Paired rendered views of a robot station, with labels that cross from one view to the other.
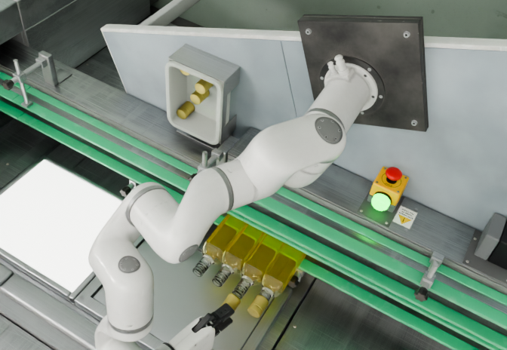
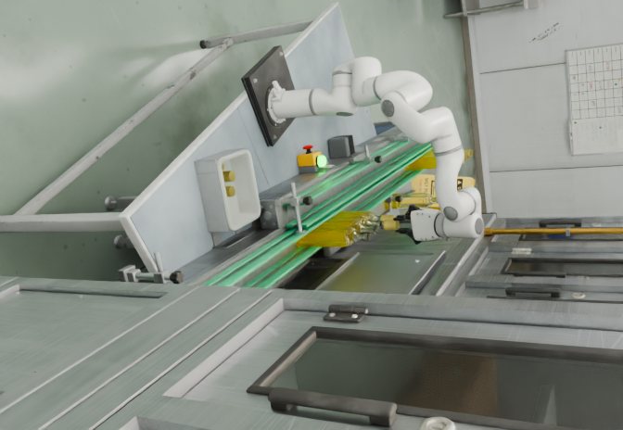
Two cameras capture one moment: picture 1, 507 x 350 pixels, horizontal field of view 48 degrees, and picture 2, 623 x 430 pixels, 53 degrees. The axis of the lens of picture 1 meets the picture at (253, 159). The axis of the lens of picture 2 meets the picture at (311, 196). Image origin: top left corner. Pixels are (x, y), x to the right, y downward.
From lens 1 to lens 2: 230 cm
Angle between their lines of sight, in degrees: 78
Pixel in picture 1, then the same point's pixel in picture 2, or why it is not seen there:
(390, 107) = not seen: hidden behind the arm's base
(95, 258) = (433, 118)
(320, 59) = (262, 97)
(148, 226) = (416, 90)
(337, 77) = (281, 93)
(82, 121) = not seen: hidden behind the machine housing
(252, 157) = (375, 63)
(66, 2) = not seen: outside the picture
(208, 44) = (207, 148)
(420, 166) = (303, 140)
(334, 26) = (260, 69)
